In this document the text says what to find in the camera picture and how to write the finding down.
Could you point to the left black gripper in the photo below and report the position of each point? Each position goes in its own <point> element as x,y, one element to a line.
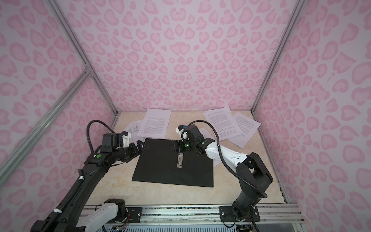
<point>135,152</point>

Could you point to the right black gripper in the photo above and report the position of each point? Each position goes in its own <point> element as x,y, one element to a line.
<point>177,146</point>

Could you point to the red and black folder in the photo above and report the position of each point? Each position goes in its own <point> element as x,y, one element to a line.
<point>159,164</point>

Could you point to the technical drawing sheet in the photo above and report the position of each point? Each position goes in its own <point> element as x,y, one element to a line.
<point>135,126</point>

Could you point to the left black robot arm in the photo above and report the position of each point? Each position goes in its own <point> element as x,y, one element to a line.
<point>115,149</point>

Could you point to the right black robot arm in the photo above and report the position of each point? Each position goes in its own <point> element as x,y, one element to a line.
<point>251,172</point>

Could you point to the lower left paper sheet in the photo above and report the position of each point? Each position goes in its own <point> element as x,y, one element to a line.
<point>128,131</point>

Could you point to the large text sheet far right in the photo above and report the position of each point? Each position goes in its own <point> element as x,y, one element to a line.
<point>223,122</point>

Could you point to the text sheet right corner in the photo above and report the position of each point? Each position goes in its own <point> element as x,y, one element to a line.
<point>248,126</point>

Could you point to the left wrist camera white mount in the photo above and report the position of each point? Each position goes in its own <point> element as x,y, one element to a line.
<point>126,139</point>

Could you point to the aluminium frame post left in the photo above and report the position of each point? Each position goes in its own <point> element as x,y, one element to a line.
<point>75,43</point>

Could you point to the aluminium frame post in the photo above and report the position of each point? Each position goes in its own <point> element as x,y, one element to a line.
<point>75,43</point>
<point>286,35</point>

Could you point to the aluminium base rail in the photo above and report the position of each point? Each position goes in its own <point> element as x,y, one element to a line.
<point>191,218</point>

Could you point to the aluminium frame strut left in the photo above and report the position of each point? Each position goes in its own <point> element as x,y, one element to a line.
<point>20,152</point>

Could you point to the aluminium frame post right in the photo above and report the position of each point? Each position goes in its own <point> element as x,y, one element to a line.
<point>286,35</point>

